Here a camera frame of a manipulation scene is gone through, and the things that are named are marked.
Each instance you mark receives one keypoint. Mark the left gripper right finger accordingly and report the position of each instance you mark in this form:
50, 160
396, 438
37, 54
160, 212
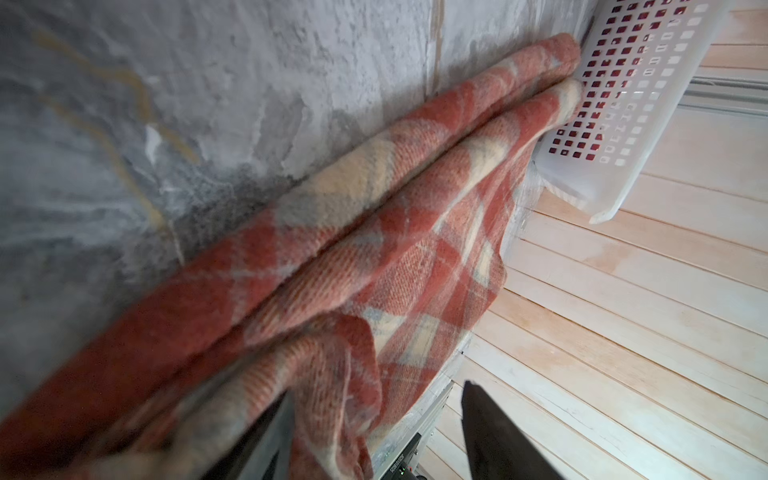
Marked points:
496, 448

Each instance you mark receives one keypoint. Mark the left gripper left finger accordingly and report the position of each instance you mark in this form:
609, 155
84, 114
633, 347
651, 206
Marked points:
264, 451

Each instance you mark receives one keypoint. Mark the red plaid skirt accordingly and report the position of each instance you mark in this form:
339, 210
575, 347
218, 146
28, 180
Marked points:
350, 291

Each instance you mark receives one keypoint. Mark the white plastic basket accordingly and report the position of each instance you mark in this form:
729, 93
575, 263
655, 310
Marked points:
598, 189

